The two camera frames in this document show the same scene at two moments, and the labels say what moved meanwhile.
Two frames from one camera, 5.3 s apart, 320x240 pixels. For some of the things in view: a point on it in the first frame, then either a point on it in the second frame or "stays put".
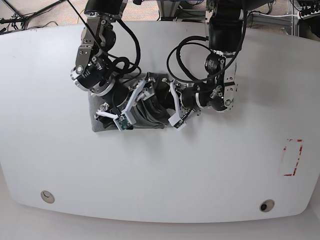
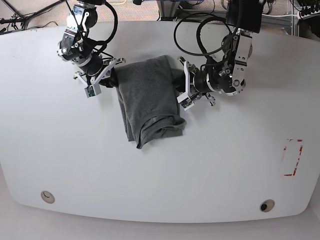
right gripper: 116,103 to 108,64
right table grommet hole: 266,205 stays put
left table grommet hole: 47,196 stays put
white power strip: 316,13 stays put
